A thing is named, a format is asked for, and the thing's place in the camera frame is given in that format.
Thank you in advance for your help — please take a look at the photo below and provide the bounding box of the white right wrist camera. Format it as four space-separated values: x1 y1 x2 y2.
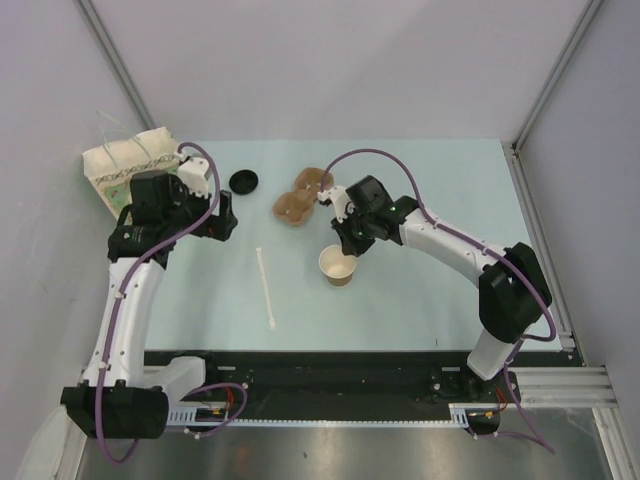
317 185 355 224

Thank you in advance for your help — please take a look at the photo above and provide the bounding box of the black plastic cup lid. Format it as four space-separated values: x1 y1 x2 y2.
228 169 259 195

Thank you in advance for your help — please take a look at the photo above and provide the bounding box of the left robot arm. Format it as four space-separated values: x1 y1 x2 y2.
61 163 238 440

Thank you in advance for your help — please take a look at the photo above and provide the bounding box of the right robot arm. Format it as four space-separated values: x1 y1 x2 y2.
318 175 552 401

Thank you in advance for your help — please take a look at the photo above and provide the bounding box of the aluminium frame post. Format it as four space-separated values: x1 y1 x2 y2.
74 0 157 130
511 0 607 151

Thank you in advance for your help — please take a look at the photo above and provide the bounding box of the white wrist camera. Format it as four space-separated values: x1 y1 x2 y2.
317 185 355 224
177 156 212 198

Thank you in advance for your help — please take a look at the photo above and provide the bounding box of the brown cardboard cup carrier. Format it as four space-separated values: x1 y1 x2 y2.
272 167 324 227

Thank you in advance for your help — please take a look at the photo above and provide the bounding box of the white paper-wrapped straw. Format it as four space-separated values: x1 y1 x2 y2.
256 247 276 330

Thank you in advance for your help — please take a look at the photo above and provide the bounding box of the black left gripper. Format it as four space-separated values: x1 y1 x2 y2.
163 176 237 241

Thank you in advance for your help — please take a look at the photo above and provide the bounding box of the brown paper coffee cup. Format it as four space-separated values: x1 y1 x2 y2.
318 245 357 287

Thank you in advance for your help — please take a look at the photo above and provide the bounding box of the green illustrated paper bag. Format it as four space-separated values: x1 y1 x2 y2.
82 127 179 218

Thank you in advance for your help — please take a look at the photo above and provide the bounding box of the white slotted cable duct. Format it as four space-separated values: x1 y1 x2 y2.
164 403 506 429

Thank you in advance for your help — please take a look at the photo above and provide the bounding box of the aluminium frame post left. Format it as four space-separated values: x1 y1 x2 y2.
74 0 157 130

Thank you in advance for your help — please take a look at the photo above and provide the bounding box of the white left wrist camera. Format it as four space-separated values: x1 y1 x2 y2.
177 156 212 198

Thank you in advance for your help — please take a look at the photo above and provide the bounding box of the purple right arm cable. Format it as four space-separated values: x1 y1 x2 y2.
321 148 557 454

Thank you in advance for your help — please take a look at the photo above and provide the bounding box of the aluminium frame post right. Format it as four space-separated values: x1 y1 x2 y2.
511 0 607 151

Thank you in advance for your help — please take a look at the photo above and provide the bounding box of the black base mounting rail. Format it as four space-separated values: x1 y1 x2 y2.
102 349 584 421

